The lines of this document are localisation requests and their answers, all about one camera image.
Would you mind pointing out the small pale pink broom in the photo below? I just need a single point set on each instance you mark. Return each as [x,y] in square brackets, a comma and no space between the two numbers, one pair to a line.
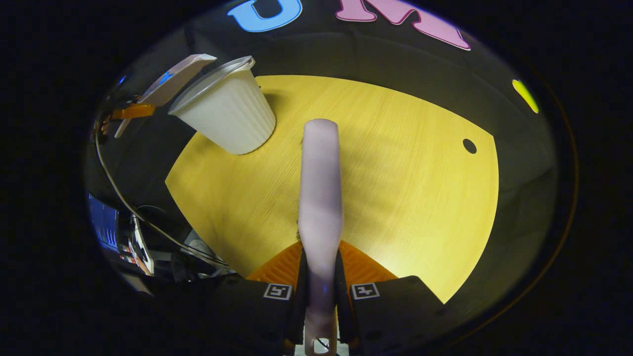
[320,188]

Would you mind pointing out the white ribbed garbage bin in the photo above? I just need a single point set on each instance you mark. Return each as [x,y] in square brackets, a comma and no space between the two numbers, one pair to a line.
[227,116]

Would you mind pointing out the pale pink plastic dustpan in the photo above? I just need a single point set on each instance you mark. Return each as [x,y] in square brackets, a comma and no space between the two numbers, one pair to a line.
[178,79]

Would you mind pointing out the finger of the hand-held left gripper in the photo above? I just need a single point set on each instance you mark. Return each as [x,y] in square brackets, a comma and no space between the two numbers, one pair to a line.
[132,111]

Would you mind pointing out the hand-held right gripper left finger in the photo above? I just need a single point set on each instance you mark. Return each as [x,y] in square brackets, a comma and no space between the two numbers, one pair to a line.
[257,311]

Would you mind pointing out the blue computer screen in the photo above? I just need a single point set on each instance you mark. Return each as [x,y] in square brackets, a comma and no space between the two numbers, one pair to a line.
[103,222]

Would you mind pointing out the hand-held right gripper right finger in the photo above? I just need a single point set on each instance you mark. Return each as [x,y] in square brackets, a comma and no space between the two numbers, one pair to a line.
[390,311]

